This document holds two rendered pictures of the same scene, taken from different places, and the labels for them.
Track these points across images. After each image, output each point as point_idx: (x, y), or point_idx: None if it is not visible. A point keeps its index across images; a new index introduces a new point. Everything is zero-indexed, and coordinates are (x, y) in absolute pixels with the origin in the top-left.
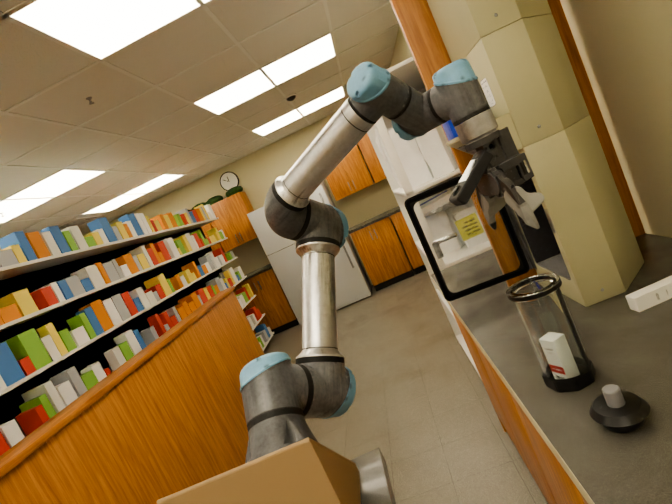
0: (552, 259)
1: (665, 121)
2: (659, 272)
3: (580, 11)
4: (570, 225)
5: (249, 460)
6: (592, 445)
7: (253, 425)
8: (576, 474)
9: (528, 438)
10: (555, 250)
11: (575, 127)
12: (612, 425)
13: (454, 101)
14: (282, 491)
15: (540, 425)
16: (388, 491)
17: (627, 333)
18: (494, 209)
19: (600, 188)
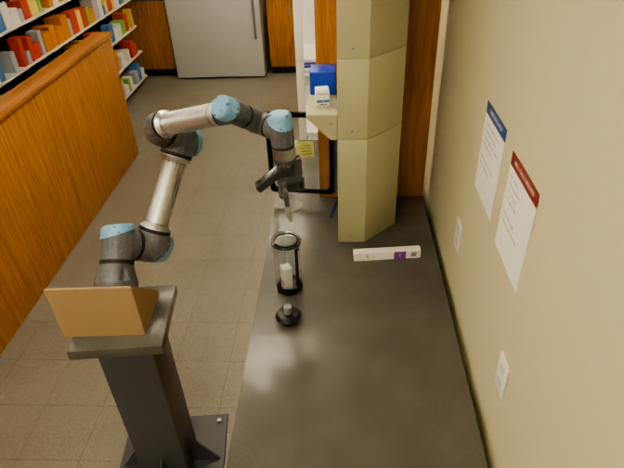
0: None
1: (445, 148)
2: (390, 237)
3: (448, 30)
4: (347, 195)
5: (97, 281)
6: (267, 325)
7: (103, 263)
8: (251, 335)
9: None
10: None
11: (379, 136)
12: (279, 321)
13: (273, 137)
14: (110, 303)
15: (256, 306)
16: (169, 311)
17: (335, 272)
18: None
19: (380, 177)
